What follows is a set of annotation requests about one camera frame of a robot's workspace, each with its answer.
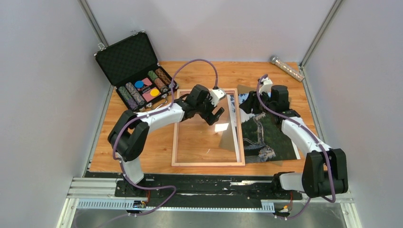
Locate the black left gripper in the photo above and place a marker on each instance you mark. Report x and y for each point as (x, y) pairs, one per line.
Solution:
(209, 117)

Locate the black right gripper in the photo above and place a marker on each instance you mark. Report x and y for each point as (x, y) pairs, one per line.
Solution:
(251, 103)

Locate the wooden picture frame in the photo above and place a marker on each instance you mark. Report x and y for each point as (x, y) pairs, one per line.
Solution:
(240, 148)

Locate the Great Wall photo print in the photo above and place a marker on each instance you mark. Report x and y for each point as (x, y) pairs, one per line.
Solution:
(267, 138)

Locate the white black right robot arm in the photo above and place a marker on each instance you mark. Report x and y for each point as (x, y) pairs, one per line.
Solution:
(325, 170)

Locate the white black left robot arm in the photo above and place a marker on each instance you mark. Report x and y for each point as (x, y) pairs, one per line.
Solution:
(128, 136)

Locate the glittery silver tube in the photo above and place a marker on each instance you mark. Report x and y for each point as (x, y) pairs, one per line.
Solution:
(287, 68)

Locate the yellow poker chip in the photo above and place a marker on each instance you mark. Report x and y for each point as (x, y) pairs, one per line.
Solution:
(154, 92)

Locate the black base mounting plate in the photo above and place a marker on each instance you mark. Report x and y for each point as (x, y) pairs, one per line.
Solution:
(201, 191)

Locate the blue poker chip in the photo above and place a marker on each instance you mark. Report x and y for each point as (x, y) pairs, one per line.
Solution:
(139, 84)

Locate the black poker chip case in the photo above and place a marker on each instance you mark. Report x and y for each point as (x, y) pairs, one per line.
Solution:
(134, 59)

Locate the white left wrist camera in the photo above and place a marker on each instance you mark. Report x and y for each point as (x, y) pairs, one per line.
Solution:
(217, 95)

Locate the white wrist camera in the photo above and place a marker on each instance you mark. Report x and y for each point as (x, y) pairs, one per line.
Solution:
(265, 86)
(217, 95)

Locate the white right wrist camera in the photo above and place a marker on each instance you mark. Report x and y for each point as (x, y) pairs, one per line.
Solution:
(265, 86)

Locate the aluminium enclosure post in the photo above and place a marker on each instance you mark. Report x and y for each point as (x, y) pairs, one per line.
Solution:
(320, 33)
(94, 24)

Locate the left aluminium enclosure post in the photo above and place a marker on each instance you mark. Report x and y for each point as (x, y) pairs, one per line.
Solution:
(94, 24)

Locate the aluminium front rail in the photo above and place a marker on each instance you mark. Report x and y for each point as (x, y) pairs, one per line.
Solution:
(96, 193)

